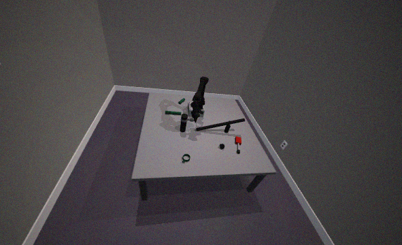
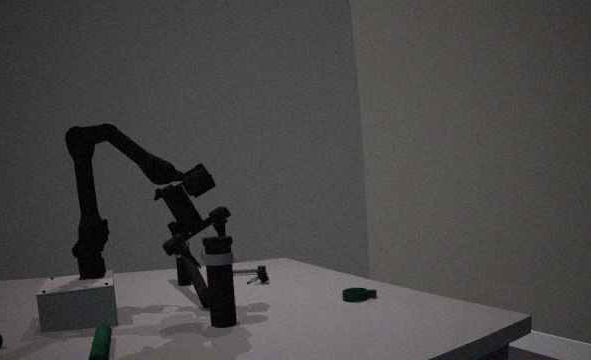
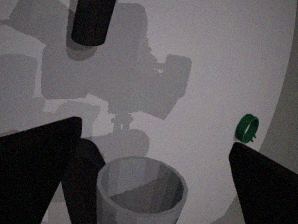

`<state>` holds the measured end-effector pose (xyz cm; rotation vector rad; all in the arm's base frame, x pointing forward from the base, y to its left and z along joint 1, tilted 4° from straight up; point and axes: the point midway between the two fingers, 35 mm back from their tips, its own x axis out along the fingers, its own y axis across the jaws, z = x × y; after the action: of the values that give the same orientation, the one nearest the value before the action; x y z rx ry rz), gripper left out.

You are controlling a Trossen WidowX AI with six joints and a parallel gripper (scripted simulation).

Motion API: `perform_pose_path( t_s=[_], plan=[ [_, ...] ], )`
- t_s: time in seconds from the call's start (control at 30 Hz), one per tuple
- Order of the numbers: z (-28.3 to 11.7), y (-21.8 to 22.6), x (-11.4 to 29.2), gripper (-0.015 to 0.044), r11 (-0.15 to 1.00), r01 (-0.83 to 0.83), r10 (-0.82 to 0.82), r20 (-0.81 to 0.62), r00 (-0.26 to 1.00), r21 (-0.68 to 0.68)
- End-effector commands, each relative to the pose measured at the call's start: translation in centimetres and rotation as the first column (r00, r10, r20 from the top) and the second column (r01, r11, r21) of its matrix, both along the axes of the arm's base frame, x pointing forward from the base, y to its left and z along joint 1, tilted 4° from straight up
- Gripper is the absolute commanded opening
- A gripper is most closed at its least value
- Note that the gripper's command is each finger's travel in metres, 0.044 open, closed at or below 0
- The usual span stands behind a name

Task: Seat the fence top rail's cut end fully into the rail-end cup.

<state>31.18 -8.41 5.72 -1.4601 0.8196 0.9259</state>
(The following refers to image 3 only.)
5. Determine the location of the grey cup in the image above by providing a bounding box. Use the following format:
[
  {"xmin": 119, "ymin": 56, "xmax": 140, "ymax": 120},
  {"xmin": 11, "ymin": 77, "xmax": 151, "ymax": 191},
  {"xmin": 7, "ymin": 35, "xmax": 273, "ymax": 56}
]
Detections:
[{"xmin": 96, "ymin": 156, "xmax": 189, "ymax": 224}]

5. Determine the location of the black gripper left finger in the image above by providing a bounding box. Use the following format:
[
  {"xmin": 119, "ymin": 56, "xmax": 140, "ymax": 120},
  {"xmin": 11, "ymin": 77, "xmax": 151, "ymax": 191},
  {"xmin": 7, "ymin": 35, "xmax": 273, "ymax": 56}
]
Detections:
[{"xmin": 0, "ymin": 116, "xmax": 82, "ymax": 224}]

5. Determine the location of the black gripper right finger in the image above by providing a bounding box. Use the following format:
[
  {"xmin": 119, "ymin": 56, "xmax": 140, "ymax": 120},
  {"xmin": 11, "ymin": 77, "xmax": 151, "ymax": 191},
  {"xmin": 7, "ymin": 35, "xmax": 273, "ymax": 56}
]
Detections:
[{"xmin": 229, "ymin": 141, "xmax": 298, "ymax": 224}]

